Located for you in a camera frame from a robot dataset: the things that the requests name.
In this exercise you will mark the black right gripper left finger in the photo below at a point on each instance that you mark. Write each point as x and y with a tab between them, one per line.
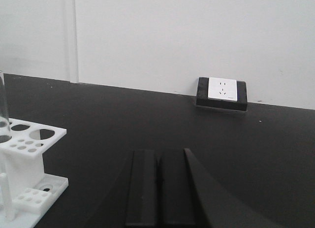
142	197

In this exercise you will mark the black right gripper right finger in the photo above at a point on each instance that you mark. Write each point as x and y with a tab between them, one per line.
193	197

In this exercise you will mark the white test tube rack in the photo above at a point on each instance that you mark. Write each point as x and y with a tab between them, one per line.
26	191

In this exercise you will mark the white wall socket black base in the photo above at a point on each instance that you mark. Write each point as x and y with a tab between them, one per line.
222	93

